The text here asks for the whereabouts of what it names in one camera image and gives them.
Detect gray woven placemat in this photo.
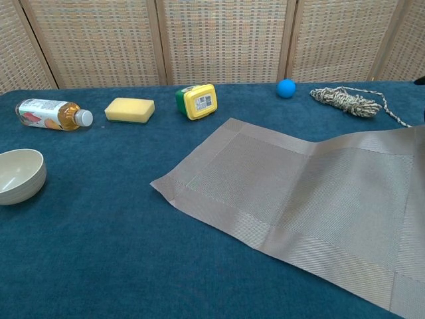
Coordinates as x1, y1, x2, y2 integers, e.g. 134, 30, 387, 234
149, 117, 425, 319

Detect cream bowl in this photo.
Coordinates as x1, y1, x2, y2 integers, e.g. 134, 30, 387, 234
0, 148, 47, 206

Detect blue ball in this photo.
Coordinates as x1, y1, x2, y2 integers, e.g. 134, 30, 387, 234
276, 78, 297, 99

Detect bamboo folding screen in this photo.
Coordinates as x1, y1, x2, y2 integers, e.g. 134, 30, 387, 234
0, 0, 425, 95

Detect yellow green lidded container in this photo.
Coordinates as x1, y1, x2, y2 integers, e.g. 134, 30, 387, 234
175, 83, 219, 121

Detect yellow sponge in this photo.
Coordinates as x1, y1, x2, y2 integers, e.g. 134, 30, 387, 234
104, 97, 156, 126

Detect blue carpet table cover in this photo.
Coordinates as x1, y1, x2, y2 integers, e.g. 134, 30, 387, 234
0, 80, 425, 319

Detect plastic tea bottle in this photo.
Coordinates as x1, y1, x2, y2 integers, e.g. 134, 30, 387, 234
15, 98, 94, 132

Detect speckled rope bundle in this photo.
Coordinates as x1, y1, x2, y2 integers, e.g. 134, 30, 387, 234
309, 86, 414, 129

